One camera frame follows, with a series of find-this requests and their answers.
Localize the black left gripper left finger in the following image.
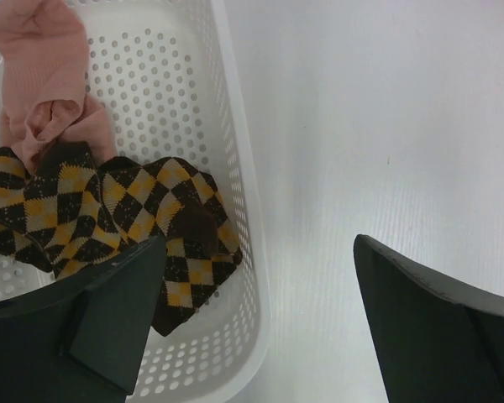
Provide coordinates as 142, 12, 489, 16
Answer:
0, 237, 166, 402

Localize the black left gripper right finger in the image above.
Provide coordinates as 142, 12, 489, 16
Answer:
353, 234, 504, 402

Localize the white perforated plastic basket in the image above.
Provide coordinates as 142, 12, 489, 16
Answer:
0, 1, 270, 402

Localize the brown yellow argyle sock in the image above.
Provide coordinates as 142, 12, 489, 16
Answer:
99, 156, 243, 337
0, 142, 126, 279

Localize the pink sock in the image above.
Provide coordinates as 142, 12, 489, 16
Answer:
0, 1, 117, 171

